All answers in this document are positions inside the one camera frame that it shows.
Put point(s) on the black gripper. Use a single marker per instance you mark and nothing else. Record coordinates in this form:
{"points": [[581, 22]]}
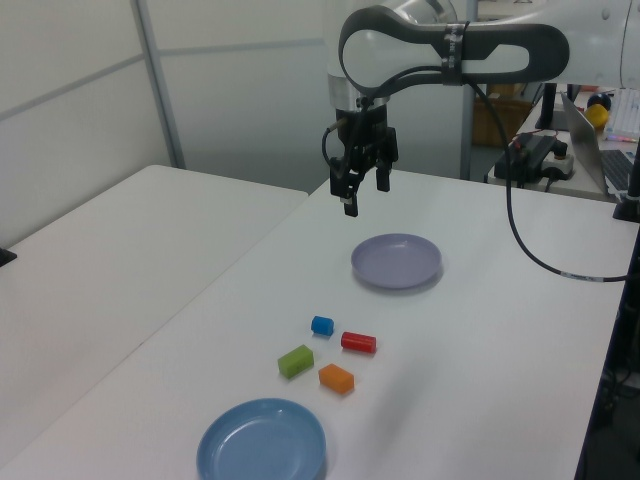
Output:
{"points": [[362, 135]]}

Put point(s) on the blue cylinder block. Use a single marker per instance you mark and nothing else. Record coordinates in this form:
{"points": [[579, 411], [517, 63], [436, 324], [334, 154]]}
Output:
{"points": [[321, 326]]}

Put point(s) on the red cylinder block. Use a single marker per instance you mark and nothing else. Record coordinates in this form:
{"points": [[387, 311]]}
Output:
{"points": [[358, 342]]}

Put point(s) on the green rectangular block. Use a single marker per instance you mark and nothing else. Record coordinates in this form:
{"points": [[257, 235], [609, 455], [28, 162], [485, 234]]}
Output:
{"points": [[295, 361]]}

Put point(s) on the orange rectangular block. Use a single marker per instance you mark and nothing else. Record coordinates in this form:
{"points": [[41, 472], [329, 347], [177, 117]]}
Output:
{"points": [[336, 378]]}

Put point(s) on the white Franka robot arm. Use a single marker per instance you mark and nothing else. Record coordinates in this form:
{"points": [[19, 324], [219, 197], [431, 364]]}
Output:
{"points": [[500, 45]]}

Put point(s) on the purple plate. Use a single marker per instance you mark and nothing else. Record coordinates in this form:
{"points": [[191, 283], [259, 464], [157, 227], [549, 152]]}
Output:
{"points": [[397, 260]]}

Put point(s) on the cardboard box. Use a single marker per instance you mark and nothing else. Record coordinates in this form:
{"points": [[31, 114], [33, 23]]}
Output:
{"points": [[500, 117]]}

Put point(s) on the silver laptop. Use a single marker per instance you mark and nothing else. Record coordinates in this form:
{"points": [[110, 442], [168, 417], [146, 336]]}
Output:
{"points": [[585, 145]]}

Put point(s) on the yellow ball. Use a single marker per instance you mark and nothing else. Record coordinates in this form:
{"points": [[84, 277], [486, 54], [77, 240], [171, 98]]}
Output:
{"points": [[597, 118]]}

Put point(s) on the black clamp pole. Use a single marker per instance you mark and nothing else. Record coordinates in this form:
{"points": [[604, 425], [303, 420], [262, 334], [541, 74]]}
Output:
{"points": [[631, 200]]}

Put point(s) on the blue plate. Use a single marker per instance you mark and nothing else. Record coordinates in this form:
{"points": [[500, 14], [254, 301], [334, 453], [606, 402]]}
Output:
{"points": [[260, 445]]}

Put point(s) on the grey partition post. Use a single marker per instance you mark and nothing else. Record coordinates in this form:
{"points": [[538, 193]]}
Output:
{"points": [[466, 135], [160, 85]]}

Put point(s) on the black table side frame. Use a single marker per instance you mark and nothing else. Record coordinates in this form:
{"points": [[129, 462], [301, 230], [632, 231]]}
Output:
{"points": [[611, 350]]}

